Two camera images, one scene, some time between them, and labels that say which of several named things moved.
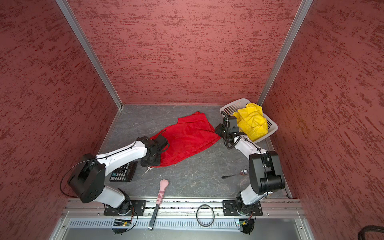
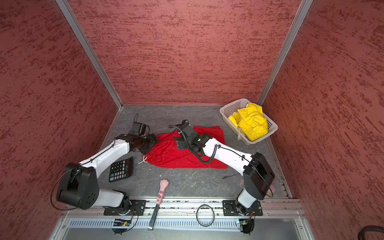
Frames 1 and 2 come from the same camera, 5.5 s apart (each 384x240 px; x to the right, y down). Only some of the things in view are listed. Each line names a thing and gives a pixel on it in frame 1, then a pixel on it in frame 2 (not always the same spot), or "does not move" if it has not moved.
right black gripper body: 221,130 to 185,144
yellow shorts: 251,122 does not move
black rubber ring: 213,217 does not move
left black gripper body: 149,160 to 147,143
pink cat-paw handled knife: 164,183 does not move
